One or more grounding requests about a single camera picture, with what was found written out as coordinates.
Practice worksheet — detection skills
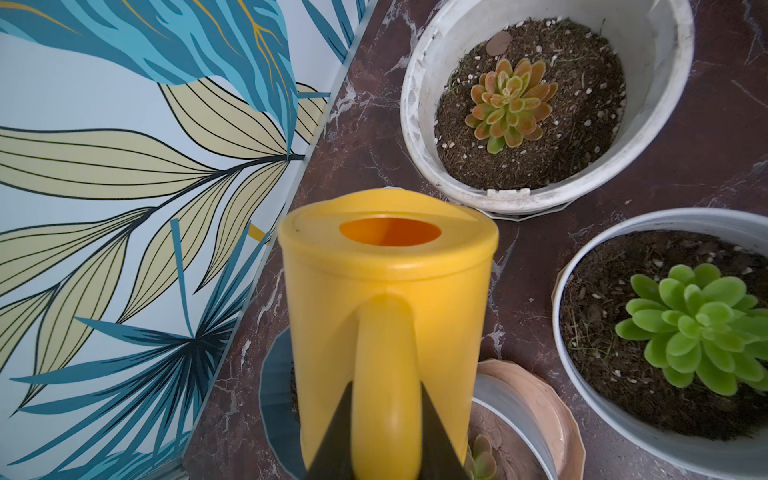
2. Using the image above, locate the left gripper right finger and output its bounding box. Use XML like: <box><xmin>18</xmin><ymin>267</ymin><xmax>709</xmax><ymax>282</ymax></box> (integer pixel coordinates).
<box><xmin>418</xmin><ymin>384</ymin><xmax>468</xmax><ymax>480</ymax></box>

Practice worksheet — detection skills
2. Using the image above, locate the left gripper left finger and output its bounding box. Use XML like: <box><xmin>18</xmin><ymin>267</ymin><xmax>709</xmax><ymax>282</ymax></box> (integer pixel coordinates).
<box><xmin>306</xmin><ymin>382</ymin><xmax>354</xmax><ymax>480</ymax></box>

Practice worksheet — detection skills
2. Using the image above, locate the white pot pink soil succulent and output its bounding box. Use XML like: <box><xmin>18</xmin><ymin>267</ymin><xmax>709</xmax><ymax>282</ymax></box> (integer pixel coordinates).
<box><xmin>465</xmin><ymin>360</ymin><xmax>586</xmax><ymax>480</ymax></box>

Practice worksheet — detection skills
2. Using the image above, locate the yellow watering can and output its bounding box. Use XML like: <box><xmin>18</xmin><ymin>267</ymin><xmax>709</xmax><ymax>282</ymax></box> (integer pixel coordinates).
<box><xmin>278</xmin><ymin>188</ymin><xmax>499</xmax><ymax>479</ymax></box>

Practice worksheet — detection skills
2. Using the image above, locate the white pot dark soil succulent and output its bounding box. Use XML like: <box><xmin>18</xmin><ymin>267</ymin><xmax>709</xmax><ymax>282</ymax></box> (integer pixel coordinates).
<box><xmin>552</xmin><ymin>208</ymin><xmax>767</xmax><ymax>479</ymax></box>

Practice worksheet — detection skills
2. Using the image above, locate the large white round pot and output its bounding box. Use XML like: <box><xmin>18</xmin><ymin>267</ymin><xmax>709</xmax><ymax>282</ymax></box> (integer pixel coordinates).
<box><xmin>400</xmin><ymin>1</ymin><xmax>694</xmax><ymax>220</ymax></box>

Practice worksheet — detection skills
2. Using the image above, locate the blue pot red succulent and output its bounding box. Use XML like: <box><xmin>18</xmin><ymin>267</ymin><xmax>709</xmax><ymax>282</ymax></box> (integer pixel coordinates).
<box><xmin>259</xmin><ymin>328</ymin><xmax>306</xmax><ymax>479</ymax></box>

